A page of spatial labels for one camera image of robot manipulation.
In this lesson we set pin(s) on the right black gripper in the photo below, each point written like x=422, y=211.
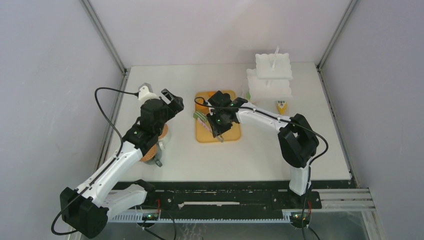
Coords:
x=217, y=130

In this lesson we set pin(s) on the orange round tart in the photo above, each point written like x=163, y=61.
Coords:
x=200, y=101

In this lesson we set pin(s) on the grey mug with rattan lid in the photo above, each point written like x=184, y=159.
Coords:
x=153, y=156

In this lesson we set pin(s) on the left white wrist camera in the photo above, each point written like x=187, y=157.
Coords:
x=145, y=92

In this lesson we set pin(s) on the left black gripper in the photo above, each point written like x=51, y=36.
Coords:
x=176, y=106

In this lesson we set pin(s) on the pink handled metal tongs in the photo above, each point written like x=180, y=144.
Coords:
x=208, y=127

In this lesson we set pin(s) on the yellow cream cake slice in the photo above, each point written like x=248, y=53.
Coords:
x=282, y=107

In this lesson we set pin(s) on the white three tier stand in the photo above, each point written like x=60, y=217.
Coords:
x=270, y=79

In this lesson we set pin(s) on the green layered cake slice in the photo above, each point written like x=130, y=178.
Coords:
x=199, y=116

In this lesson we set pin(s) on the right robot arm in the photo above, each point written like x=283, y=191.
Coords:
x=297, y=141

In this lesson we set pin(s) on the yellow serving tray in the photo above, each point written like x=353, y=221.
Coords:
x=203, y=136

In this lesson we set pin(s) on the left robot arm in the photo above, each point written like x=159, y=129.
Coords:
x=88, y=207

